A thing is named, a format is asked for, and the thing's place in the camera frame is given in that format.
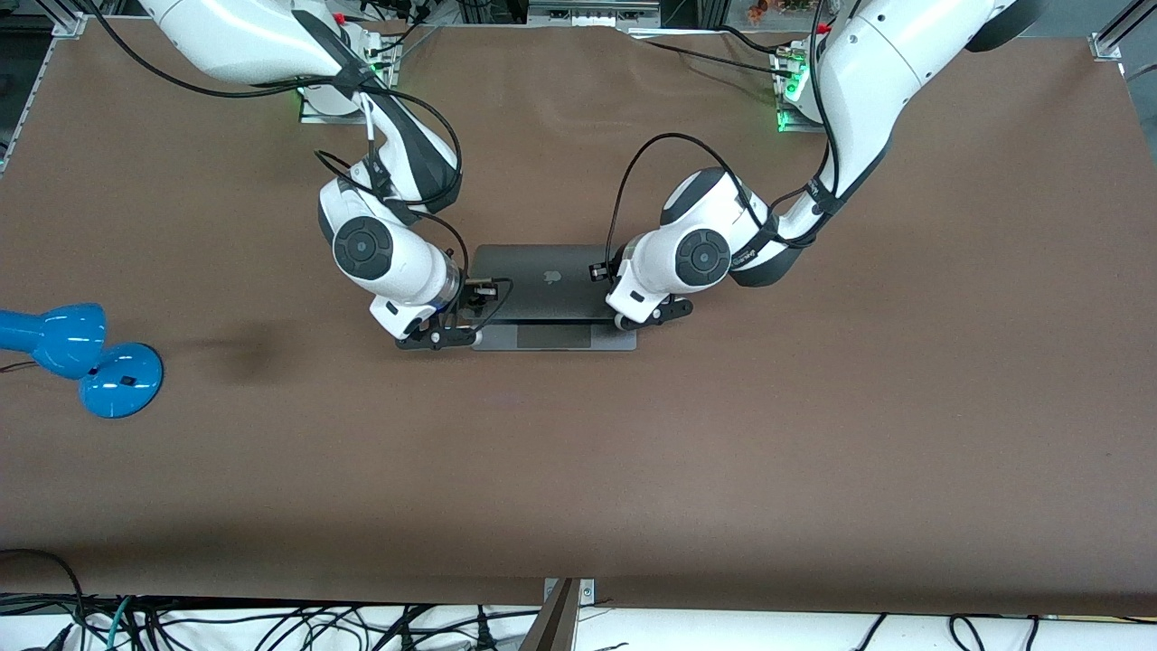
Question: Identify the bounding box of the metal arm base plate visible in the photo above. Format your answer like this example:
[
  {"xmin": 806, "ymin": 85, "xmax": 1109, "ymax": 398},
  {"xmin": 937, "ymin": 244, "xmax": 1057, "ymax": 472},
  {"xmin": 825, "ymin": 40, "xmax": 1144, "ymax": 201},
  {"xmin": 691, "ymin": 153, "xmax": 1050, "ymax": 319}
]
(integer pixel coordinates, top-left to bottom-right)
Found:
[
  {"xmin": 775, "ymin": 45, "xmax": 828, "ymax": 135},
  {"xmin": 298, "ymin": 36, "xmax": 400, "ymax": 126}
]

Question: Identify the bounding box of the grey power strip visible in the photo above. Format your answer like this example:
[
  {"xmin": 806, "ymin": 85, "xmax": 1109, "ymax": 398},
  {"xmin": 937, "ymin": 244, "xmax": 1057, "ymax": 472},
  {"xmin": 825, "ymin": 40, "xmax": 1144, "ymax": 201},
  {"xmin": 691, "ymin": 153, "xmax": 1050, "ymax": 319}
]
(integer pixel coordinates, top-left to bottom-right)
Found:
[{"xmin": 527, "ymin": 0, "xmax": 663, "ymax": 28}]

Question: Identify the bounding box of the black looped cable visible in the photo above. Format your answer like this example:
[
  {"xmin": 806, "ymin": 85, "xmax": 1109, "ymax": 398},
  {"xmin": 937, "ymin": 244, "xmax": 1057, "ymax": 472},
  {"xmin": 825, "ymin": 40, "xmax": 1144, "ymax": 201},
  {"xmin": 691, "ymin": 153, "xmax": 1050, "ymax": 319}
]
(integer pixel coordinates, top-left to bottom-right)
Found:
[{"xmin": 0, "ymin": 548, "xmax": 89, "ymax": 651}]

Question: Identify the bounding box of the blue desk lamp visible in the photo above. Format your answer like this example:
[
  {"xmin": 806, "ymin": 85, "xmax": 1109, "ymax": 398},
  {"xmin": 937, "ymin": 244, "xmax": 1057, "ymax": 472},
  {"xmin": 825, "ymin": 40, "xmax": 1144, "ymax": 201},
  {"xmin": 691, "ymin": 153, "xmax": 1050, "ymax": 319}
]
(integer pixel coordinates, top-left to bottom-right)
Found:
[{"xmin": 0, "ymin": 302, "xmax": 165, "ymax": 420}]

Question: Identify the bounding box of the black base connector cable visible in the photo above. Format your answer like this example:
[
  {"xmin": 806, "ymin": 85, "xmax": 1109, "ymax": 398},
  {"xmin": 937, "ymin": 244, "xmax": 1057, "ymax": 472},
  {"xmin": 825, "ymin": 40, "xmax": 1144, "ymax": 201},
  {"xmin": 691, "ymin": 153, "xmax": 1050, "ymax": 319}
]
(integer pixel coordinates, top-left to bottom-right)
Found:
[{"xmin": 362, "ymin": 0, "xmax": 444, "ymax": 64}]

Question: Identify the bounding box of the brown table cover sheet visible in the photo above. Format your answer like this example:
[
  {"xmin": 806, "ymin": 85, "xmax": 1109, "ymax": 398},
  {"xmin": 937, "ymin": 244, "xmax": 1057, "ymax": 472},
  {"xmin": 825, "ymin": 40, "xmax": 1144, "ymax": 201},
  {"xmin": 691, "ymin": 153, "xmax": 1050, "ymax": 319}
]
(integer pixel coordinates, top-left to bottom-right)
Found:
[{"xmin": 0, "ymin": 23, "xmax": 1157, "ymax": 618}]

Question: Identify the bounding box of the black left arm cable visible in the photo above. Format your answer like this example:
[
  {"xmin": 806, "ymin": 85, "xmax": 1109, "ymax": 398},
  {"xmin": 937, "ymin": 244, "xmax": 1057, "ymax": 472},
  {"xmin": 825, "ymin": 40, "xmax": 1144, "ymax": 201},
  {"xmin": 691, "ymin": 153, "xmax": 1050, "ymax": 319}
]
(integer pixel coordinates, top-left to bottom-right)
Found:
[{"xmin": 602, "ymin": 0, "xmax": 846, "ymax": 272}]

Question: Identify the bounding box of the teal cable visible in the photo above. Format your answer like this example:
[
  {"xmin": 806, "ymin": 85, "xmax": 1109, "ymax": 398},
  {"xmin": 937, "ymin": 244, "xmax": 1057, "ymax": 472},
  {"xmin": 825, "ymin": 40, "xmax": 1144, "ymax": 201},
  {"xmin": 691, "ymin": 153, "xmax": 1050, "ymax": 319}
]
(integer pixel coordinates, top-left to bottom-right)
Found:
[{"xmin": 107, "ymin": 595, "xmax": 135, "ymax": 651}]

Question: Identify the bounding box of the grey laptop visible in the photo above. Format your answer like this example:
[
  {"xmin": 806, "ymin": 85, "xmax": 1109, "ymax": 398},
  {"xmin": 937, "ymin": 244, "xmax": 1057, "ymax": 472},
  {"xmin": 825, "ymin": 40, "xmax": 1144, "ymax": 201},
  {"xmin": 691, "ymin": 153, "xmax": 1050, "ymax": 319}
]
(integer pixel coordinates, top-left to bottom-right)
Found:
[{"xmin": 468, "ymin": 244, "xmax": 639, "ymax": 353}]

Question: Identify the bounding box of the long black cable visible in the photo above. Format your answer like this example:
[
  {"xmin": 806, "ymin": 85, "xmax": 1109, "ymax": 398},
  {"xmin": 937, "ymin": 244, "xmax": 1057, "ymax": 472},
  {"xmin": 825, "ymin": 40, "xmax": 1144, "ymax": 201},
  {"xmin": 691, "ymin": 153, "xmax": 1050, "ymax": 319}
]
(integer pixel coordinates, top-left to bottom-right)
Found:
[{"xmin": 624, "ymin": 32, "xmax": 796, "ymax": 78}]

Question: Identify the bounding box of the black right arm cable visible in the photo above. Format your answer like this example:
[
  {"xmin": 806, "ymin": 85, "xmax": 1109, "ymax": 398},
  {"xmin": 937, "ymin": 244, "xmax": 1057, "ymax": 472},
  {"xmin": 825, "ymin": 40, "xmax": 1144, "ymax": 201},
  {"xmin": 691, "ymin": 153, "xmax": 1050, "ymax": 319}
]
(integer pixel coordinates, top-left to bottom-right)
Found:
[{"xmin": 84, "ymin": 0, "xmax": 516, "ymax": 331}]

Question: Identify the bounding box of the aluminium frame profile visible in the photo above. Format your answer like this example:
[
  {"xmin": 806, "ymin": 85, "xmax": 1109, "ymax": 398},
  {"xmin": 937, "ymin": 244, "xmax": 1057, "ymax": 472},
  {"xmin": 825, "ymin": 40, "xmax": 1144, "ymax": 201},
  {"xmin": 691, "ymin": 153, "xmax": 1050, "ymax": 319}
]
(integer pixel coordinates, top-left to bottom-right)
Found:
[
  {"xmin": 1089, "ymin": 0, "xmax": 1157, "ymax": 82},
  {"xmin": 0, "ymin": 0, "xmax": 89, "ymax": 173}
]

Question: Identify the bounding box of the metal table bracket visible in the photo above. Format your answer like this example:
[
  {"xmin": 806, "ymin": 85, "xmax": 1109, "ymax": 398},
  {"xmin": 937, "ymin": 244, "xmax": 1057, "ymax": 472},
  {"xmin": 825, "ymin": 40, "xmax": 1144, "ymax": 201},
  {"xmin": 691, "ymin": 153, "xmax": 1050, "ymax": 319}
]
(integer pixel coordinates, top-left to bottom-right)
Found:
[{"xmin": 520, "ymin": 577, "xmax": 597, "ymax": 651}]

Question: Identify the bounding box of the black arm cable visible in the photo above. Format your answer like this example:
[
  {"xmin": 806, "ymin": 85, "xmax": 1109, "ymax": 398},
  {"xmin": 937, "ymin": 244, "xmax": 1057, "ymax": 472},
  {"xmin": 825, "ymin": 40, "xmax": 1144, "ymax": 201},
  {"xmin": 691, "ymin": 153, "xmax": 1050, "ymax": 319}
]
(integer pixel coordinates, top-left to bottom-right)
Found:
[
  {"xmin": 602, "ymin": 0, "xmax": 846, "ymax": 272},
  {"xmin": 84, "ymin": 0, "xmax": 516, "ymax": 331}
]

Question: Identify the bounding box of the short black cable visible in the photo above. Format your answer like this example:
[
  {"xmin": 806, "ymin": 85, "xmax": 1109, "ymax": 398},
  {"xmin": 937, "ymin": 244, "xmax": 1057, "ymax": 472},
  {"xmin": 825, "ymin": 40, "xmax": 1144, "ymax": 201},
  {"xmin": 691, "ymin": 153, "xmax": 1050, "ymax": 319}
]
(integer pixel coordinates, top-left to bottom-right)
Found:
[{"xmin": 719, "ymin": 25, "xmax": 787, "ymax": 55}]

